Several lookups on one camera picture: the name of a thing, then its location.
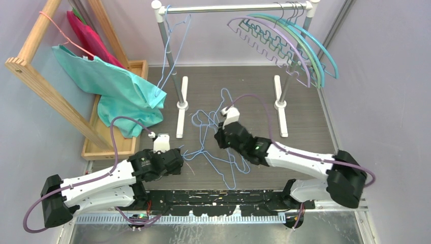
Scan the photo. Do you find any pink wire hanger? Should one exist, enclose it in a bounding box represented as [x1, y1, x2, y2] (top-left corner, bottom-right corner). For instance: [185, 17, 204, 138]
[39, 11, 95, 57]

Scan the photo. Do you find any teal green shirt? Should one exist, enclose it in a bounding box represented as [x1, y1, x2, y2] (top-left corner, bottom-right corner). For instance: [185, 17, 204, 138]
[52, 45, 166, 138]

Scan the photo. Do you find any purple plastic hanger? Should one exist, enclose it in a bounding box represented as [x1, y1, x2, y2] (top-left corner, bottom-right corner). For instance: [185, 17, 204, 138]
[227, 3, 311, 88]

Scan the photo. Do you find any red pink shirt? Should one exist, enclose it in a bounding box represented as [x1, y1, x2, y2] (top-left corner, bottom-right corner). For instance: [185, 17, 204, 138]
[67, 11, 125, 69]

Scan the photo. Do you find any teal plastic hanger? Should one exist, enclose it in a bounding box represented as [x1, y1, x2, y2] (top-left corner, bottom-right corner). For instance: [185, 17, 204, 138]
[239, 13, 339, 88]
[249, 1, 339, 88]

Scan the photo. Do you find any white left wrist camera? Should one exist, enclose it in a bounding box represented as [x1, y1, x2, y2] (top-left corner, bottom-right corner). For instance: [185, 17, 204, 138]
[148, 132, 171, 153]

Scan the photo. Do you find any wooden clothes rack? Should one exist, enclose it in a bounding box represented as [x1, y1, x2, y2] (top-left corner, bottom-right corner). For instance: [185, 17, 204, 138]
[5, 0, 149, 161]

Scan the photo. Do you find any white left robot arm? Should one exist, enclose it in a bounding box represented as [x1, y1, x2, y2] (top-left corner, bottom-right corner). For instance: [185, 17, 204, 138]
[41, 148, 183, 228]

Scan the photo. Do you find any green plastic hanger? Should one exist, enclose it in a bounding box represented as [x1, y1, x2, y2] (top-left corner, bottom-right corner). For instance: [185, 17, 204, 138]
[240, 2, 324, 89]

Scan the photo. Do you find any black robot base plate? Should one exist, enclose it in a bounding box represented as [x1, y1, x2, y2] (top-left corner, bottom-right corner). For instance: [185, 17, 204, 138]
[120, 187, 315, 217]

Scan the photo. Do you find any silver white clothes rack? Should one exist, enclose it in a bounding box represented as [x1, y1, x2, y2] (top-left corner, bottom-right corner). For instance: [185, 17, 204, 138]
[151, 1, 313, 138]

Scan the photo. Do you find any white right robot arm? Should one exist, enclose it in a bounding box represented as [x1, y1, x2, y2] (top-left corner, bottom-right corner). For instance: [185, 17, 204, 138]
[214, 122, 368, 209]

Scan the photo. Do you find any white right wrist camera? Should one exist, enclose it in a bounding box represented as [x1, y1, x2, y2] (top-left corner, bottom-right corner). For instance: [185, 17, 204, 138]
[220, 106, 240, 129]

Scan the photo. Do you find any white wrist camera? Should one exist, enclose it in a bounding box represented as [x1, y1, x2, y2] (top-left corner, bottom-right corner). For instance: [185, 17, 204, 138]
[148, 132, 171, 153]
[220, 106, 240, 129]

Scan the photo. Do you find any perforated metal rail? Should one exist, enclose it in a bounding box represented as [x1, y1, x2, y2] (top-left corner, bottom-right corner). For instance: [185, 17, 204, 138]
[75, 213, 286, 224]

